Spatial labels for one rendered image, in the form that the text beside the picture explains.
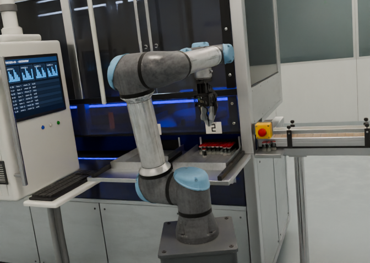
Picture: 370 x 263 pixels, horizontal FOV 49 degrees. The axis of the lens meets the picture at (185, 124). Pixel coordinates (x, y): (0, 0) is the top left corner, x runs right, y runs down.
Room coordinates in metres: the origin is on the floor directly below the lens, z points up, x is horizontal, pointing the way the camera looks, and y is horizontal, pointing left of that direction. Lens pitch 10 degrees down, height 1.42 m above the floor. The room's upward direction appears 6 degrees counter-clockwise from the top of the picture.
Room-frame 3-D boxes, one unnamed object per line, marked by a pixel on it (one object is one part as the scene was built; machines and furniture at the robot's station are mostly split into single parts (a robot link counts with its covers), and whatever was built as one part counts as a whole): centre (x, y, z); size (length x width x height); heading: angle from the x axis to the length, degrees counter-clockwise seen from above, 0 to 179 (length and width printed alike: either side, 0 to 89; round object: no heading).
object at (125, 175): (1.94, 0.08, 0.87); 0.70 x 0.48 x 0.02; 67
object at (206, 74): (1.75, -0.10, 1.31); 0.08 x 0.08 x 0.05
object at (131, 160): (2.07, 0.21, 0.90); 0.34 x 0.26 x 0.04; 157
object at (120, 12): (2.24, 0.34, 1.51); 0.47 x 0.01 x 0.59; 67
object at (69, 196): (2.00, 0.66, 0.79); 0.45 x 0.28 x 0.03; 156
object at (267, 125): (1.94, -0.38, 1.00); 0.08 x 0.07 x 0.07; 157
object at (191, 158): (1.93, -0.11, 0.90); 0.34 x 0.26 x 0.04; 157
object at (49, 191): (1.99, 0.63, 0.82); 0.40 x 0.14 x 0.02; 156
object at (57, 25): (2.45, 0.84, 1.51); 0.49 x 0.01 x 0.59; 67
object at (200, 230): (1.32, 0.00, 0.84); 0.15 x 0.15 x 0.10
